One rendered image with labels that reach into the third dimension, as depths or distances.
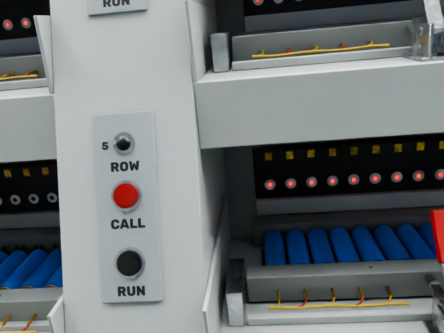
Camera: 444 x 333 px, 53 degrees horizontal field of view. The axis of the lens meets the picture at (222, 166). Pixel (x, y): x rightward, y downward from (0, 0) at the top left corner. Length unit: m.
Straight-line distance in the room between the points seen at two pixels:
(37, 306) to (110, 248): 0.10
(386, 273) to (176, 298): 0.16
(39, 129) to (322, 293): 0.24
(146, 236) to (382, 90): 0.18
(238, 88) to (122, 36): 0.08
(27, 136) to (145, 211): 0.10
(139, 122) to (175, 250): 0.09
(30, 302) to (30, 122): 0.14
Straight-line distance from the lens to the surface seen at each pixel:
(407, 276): 0.37
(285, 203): 0.45
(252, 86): 0.29
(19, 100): 0.33
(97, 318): 0.31
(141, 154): 0.29
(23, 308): 0.39
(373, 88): 0.30
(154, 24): 0.31
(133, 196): 0.29
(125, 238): 0.30
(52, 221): 0.51
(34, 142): 0.33
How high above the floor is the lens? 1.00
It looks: 2 degrees up
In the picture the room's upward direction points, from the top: 3 degrees counter-clockwise
